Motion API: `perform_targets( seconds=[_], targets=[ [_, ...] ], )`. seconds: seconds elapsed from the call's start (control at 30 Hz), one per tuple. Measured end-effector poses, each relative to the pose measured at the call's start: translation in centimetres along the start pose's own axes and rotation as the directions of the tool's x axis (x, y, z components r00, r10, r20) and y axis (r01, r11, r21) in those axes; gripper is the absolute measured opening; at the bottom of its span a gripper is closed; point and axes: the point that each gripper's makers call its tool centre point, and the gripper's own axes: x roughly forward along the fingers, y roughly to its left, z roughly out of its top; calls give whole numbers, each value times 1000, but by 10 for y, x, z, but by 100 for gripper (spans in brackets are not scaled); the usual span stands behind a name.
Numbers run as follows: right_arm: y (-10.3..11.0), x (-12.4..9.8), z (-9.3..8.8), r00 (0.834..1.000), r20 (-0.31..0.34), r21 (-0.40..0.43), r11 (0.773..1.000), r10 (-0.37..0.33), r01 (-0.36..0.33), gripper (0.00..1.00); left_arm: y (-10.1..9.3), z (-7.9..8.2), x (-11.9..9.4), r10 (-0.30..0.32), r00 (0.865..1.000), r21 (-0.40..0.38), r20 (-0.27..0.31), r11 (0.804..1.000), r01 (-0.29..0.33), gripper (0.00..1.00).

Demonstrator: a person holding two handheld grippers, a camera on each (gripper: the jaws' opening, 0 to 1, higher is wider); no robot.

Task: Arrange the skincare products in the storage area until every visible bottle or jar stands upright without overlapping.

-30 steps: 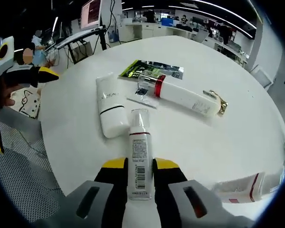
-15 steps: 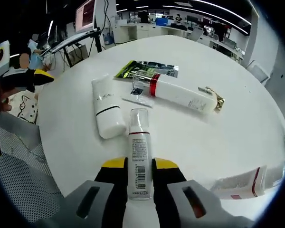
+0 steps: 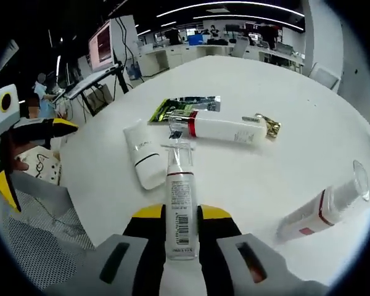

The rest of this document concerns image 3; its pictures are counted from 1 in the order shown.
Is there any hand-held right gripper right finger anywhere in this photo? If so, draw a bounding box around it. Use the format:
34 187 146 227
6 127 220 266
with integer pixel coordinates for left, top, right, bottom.
196 203 329 296

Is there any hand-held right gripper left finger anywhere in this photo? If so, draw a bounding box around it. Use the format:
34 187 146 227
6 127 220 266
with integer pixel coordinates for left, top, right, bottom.
46 203 168 296

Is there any small white skincare bottle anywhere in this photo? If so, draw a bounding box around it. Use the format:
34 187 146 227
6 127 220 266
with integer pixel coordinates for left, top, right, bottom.
276 159 370 245
165 144 200 261

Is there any white skincare tube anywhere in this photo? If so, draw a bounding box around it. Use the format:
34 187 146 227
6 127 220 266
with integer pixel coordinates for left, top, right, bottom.
122 119 162 191

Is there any white skincare bottle red collar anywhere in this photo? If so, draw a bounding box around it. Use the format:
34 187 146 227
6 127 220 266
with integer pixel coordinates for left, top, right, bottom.
167 109 266 146

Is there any green black skincare sachet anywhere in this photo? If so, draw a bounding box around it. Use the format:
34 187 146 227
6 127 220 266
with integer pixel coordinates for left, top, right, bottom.
147 95 222 125

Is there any gold skincare sachet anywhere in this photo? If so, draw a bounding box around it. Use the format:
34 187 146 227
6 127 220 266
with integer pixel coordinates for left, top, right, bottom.
254 112 282 141

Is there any person's left hand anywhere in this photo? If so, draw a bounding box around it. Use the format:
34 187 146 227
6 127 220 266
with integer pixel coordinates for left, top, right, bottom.
11 143 30 172

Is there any grey mesh office chair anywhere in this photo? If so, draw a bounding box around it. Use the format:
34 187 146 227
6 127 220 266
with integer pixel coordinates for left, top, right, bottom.
0 171 97 280

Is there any white monitor stand table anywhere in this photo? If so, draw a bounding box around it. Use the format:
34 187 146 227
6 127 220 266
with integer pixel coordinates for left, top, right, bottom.
52 60 131 117

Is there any blue water jug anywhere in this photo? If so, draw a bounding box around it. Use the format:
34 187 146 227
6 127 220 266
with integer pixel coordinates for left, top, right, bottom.
127 63 142 81

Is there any white office desk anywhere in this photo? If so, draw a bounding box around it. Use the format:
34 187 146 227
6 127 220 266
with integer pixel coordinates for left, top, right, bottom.
143 41 306 75

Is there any blue box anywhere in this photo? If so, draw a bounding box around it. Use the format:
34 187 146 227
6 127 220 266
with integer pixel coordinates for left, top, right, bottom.
187 33 205 47

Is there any white office chair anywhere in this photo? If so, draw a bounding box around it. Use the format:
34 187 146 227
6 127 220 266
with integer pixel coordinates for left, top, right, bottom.
307 62 342 91

